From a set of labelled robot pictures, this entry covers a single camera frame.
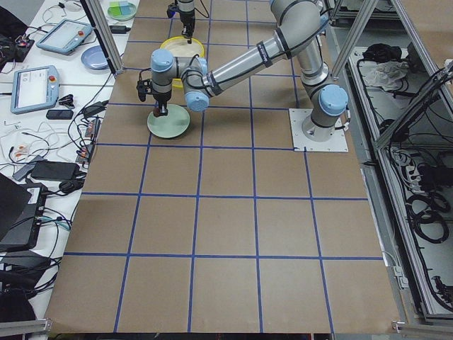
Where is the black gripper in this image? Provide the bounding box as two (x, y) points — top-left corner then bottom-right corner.
(152, 84), (172, 115)
(179, 10), (195, 44)

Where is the yellow steamer basket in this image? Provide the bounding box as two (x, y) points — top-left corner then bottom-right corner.
(158, 36), (207, 75)

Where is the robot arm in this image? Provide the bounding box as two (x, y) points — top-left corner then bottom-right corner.
(137, 1), (348, 130)
(176, 0), (195, 44)

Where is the light green plate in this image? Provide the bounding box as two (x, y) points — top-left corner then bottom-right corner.
(147, 104), (190, 139)

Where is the green bowl with sponges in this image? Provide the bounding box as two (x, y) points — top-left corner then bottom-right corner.
(107, 1), (137, 21)

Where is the black power adapter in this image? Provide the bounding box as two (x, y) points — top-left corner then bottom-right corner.
(109, 25), (131, 35)

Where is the blue plate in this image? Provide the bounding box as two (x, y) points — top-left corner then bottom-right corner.
(81, 45), (108, 70)

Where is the far teach pendant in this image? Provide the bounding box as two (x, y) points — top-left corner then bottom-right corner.
(36, 19), (93, 55)

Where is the teach pendant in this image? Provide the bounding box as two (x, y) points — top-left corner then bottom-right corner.
(11, 65), (59, 115)
(36, 19), (93, 55)

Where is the near teach pendant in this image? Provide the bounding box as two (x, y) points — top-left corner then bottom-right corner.
(11, 65), (59, 115)

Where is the black power brick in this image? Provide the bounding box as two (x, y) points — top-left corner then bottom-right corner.
(30, 161), (79, 181)

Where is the black laptop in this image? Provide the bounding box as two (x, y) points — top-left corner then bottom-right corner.
(1, 175), (47, 252)

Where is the aluminium frame post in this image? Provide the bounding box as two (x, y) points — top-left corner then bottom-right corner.
(81, 0), (123, 77)

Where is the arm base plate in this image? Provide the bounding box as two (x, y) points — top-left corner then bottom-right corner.
(289, 108), (348, 152)

